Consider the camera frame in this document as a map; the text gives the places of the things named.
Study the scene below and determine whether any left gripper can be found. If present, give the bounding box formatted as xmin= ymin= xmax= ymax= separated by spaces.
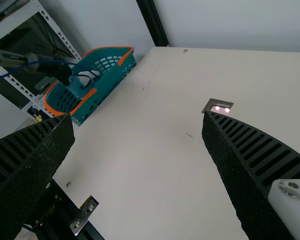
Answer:
xmin=66 ymin=74 xmax=91 ymax=97

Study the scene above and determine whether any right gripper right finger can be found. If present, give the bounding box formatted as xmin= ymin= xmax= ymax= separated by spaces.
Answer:
xmin=201 ymin=110 xmax=300 ymax=240

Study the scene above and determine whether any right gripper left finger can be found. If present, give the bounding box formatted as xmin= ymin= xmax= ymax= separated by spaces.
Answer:
xmin=0 ymin=113 xmax=76 ymax=240

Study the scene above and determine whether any teal shopping basket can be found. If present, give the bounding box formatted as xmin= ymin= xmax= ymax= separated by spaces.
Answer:
xmin=44 ymin=45 xmax=138 ymax=126

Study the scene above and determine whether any white metal shelf rack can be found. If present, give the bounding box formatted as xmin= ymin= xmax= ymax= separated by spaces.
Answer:
xmin=0 ymin=0 xmax=83 ymax=123

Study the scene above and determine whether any black post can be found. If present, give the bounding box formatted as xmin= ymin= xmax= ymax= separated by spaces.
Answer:
xmin=136 ymin=0 xmax=170 ymax=48

